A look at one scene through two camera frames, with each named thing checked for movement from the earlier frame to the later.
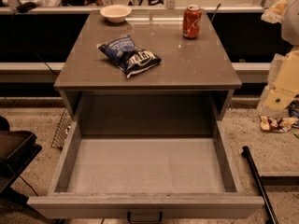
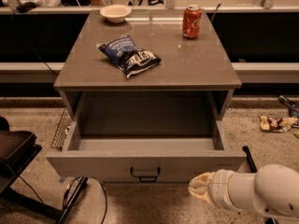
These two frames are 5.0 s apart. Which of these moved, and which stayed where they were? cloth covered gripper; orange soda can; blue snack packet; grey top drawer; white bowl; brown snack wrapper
Moved: grey top drawer; cloth covered gripper
Stayed: brown snack wrapper; white bowl; orange soda can; blue snack packet
